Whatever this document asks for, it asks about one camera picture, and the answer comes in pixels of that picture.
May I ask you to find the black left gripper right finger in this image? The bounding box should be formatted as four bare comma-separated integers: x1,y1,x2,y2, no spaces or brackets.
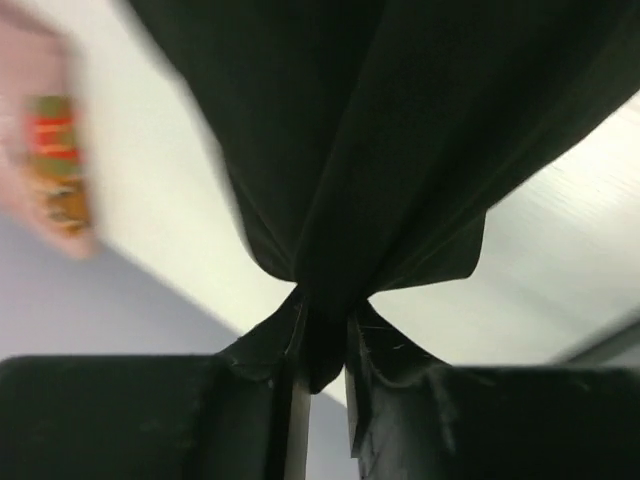
343,299,640,480

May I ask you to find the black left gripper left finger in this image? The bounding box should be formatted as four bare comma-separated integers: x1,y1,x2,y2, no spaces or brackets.
0,292,307,480

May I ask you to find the black t shirt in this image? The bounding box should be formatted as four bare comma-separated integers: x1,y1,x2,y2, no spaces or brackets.
130,1,639,392

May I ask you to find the folded pink t shirt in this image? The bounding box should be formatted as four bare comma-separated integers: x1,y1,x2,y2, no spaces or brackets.
1,1,97,258

